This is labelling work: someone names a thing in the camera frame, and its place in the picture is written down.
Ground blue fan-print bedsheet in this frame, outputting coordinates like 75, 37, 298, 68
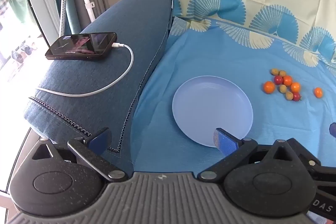
130, 0, 336, 172

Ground pairs of shoes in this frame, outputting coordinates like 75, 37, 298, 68
10, 42, 37, 64

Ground black smartphone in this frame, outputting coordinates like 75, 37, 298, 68
45, 32, 118, 60

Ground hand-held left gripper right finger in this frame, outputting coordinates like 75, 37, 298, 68
197, 128, 302, 182

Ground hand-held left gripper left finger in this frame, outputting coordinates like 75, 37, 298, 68
25, 127, 129, 183

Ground light blue plastic plate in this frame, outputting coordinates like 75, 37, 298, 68
172, 76, 254, 148

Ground white charging cable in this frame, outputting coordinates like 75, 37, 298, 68
35, 42, 134, 97

